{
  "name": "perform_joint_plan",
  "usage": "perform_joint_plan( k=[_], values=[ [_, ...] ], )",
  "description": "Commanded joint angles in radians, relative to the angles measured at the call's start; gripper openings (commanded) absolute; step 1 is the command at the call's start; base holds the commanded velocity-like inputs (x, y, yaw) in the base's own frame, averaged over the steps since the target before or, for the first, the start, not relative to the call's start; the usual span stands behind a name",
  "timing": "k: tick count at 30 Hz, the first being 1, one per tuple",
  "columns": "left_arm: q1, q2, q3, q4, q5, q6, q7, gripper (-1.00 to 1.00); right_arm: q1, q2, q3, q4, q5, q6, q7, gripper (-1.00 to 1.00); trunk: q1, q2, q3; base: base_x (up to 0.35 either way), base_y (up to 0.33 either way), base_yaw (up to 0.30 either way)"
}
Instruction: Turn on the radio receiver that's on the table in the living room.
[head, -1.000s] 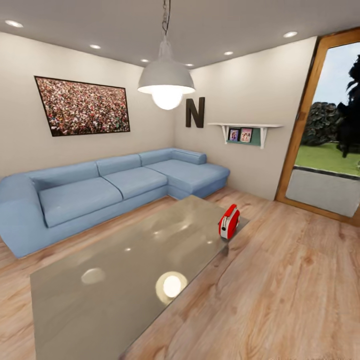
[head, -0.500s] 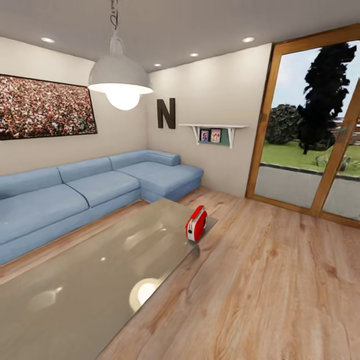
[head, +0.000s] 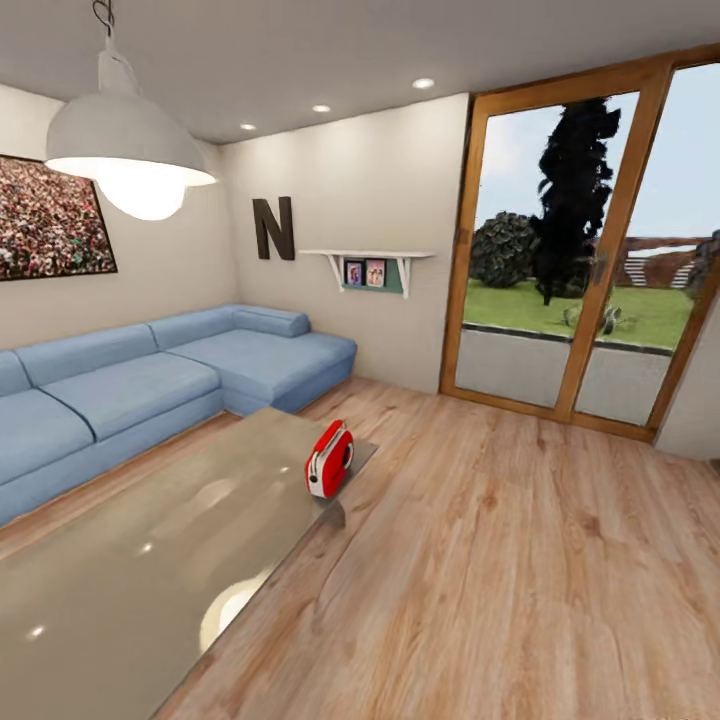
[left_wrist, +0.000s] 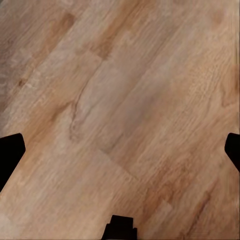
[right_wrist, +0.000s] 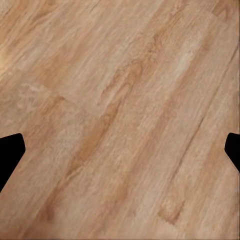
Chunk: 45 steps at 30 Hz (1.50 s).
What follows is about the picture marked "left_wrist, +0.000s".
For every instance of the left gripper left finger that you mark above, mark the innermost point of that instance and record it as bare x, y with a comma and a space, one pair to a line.
12, 148

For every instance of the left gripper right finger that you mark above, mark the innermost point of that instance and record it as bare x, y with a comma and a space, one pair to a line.
232, 148

